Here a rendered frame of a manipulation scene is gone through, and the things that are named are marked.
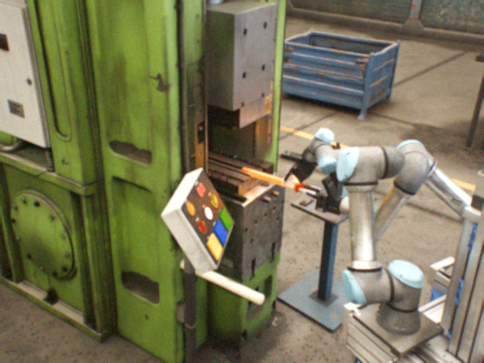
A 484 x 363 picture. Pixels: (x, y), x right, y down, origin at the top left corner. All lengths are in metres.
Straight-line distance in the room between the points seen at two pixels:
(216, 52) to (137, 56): 0.33
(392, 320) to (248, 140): 1.27
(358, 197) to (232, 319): 1.31
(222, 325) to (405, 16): 8.22
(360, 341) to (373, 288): 0.35
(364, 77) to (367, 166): 4.36
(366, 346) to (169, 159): 1.07
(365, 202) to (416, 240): 2.30
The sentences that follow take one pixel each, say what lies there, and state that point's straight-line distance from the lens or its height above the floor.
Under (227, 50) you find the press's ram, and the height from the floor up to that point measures 1.62.
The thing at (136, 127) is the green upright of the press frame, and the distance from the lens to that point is 2.49.
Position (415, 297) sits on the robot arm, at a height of 0.97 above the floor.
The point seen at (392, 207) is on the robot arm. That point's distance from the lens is 2.22.
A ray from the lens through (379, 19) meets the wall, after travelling 10.77.
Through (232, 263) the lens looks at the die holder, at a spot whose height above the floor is 0.53.
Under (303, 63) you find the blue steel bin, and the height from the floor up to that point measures 0.48.
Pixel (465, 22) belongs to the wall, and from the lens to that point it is 10.14.
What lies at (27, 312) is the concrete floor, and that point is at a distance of 3.52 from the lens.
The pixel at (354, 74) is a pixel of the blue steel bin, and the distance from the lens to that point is 6.26.
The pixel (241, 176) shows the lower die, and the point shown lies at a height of 0.99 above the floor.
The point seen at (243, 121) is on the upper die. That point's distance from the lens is 2.44.
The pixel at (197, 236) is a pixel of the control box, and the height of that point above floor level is 1.09.
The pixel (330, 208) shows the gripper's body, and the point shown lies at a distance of 2.46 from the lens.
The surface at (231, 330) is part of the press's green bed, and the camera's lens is 3.04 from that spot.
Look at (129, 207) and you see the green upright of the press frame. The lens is 2.73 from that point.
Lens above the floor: 2.17
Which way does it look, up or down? 27 degrees down
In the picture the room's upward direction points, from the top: 1 degrees clockwise
